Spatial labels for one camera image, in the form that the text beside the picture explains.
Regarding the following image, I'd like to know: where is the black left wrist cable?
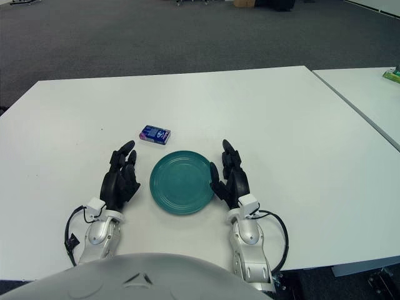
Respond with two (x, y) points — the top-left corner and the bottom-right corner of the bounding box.
(64, 204), (94, 266)

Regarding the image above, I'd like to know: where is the metal table leg foot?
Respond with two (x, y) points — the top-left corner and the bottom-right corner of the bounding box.
(367, 267), (396, 294)

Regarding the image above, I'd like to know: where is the grey robot torso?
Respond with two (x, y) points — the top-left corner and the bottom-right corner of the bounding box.
(0, 252), (266, 300)

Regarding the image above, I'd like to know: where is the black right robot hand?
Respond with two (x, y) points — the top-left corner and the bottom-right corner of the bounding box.
(209, 139), (251, 211)

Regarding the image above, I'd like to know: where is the blue gum box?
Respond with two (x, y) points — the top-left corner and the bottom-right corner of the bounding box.
(139, 124), (172, 146)

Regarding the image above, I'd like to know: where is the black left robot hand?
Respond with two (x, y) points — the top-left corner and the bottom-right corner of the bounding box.
(99, 140), (141, 211)

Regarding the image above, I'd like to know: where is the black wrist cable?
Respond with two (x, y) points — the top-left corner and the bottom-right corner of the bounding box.
(249, 209), (290, 273)
(64, 204), (94, 266)

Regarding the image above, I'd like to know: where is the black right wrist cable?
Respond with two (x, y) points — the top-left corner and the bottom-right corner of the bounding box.
(249, 209), (290, 273)

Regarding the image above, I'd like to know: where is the black bulky background object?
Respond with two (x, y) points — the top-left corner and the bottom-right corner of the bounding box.
(256, 0), (296, 13)

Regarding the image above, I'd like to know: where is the green box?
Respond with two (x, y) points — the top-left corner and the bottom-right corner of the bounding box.
(381, 65), (400, 84)

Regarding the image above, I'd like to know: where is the teal round plate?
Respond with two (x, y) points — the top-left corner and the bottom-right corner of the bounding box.
(149, 150), (216, 216)

